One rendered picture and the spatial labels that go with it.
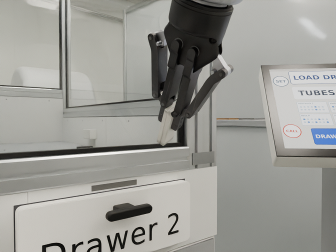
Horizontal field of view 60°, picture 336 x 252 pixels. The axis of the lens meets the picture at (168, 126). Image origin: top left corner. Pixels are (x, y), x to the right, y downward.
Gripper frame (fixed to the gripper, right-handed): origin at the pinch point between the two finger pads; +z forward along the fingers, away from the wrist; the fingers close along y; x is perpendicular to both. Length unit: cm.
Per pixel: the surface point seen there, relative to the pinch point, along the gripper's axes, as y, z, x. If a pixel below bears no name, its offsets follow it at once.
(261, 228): -31, 111, -93
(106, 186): 2.4, 8.5, 10.8
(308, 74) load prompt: -12, 2, -50
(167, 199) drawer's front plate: -5.1, 12.1, 3.2
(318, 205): -46, 77, -97
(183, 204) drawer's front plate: -7.5, 14.1, 0.5
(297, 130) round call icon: -17.2, 7.6, -31.3
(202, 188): -7.9, 15.1, -6.2
